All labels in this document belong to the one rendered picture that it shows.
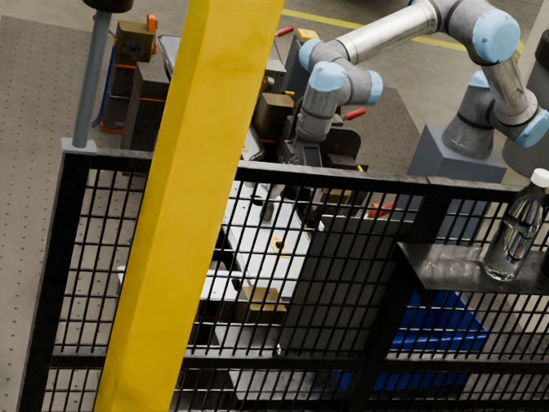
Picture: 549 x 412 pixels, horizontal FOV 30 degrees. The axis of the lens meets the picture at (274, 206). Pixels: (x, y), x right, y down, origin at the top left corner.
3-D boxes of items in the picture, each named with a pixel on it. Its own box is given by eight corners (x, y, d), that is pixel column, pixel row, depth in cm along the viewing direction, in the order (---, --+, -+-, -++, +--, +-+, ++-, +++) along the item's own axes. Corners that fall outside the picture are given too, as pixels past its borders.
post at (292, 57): (257, 150, 349) (292, 32, 327) (278, 152, 352) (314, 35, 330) (263, 162, 343) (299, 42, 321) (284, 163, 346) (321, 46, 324)
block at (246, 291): (203, 409, 236) (242, 285, 217) (236, 409, 238) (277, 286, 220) (211, 434, 229) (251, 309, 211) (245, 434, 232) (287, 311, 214)
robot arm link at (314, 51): (451, -32, 258) (294, 36, 238) (482, -13, 251) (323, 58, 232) (447, 8, 266) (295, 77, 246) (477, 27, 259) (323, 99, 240)
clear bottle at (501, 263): (474, 258, 178) (518, 161, 168) (506, 260, 180) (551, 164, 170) (490, 281, 173) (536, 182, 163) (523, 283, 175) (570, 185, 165)
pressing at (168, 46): (146, 34, 333) (147, 29, 333) (212, 42, 342) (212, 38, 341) (252, 303, 225) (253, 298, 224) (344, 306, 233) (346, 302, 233)
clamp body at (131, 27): (88, 119, 337) (108, 17, 318) (130, 123, 342) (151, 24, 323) (91, 132, 330) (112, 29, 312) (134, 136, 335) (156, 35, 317)
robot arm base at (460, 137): (481, 136, 307) (493, 107, 302) (497, 162, 294) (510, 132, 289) (435, 128, 303) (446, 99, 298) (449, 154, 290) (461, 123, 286)
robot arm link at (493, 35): (520, 103, 292) (473, -17, 249) (560, 129, 283) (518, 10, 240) (491, 132, 291) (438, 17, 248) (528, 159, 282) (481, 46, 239)
